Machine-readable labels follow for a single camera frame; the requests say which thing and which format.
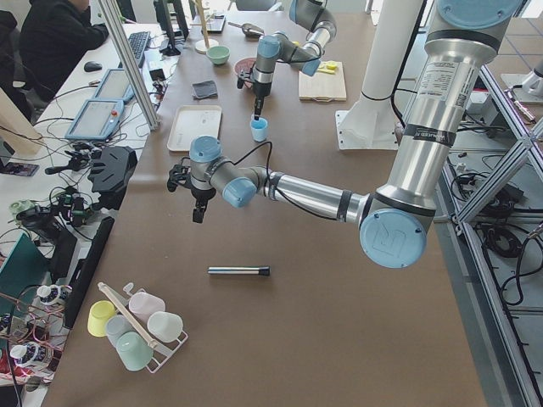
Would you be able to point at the pink bowl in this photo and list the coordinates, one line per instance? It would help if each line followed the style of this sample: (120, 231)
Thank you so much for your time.
(244, 65)

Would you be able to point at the light blue cup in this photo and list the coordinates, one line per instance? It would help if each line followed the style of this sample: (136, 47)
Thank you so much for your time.
(259, 129)

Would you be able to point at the blue teach pendant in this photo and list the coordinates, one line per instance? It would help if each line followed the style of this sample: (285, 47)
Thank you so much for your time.
(96, 120)
(115, 85)

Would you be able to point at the yellow plastic cup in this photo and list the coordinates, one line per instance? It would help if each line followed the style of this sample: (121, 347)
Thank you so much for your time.
(99, 314)

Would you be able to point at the white plastic cup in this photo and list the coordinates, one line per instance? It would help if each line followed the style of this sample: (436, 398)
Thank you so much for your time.
(165, 326)

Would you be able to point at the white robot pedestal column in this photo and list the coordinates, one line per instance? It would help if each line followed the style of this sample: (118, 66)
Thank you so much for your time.
(397, 21)

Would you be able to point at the seated person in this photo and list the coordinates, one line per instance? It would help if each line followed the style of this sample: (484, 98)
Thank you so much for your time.
(54, 37)

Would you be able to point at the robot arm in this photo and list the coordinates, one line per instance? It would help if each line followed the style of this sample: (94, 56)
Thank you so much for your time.
(277, 47)
(387, 167)

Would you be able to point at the cream rabbit tray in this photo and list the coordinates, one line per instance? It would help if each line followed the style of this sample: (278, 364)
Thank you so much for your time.
(192, 121)

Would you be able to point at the black keyboard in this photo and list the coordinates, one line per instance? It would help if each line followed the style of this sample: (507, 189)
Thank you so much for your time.
(138, 42)

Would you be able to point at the grey plastic cup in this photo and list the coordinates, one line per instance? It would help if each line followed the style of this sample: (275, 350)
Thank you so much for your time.
(115, 327)

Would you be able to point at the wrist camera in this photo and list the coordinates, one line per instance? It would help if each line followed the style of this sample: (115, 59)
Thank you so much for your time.
(179, 175)
(245, 79)

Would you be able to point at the grey folded cloth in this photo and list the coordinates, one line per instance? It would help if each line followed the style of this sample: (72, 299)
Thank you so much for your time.
(204, 89)

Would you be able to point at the blue teach pendant near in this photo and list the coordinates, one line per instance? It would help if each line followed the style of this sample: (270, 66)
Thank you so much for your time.
(96, 120)

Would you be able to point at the blue teach pendant far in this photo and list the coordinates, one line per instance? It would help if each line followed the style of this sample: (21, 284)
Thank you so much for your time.
(115, 85)

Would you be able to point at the pink plastic cup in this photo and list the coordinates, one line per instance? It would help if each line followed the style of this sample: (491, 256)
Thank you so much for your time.
(143, 305)

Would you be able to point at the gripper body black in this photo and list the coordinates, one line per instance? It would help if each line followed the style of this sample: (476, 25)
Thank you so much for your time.
(259, 90)
(201, 195)

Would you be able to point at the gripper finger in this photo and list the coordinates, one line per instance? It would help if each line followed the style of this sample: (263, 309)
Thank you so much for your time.
(261, 106)
(202, 209)
(257, 109)
(197, 216)

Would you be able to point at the wooden cutting board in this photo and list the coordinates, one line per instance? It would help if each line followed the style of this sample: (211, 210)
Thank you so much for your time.
(322, 87)

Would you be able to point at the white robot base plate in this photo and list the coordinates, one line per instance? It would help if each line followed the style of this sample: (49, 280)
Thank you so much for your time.
(366, 125)

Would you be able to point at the black computer mouse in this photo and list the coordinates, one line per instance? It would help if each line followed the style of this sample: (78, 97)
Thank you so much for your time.
(92, 66)

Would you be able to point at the green bowl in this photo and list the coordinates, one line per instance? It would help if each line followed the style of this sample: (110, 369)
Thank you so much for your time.
(218, 55)

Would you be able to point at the green plastic cup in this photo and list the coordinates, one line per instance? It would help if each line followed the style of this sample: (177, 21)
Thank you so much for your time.
(133, 350)

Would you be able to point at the white wire cup rack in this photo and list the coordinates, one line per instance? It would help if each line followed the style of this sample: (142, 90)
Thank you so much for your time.
(162, 351)

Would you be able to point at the wooden cup tree stand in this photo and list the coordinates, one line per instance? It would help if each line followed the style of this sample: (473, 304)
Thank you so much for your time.
(202, 46)

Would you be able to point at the steel muddler black tip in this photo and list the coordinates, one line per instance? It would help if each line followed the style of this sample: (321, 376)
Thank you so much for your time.
(262, 270)

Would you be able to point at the steel ice scoop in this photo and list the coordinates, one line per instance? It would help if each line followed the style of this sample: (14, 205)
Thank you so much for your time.
(249, 30)

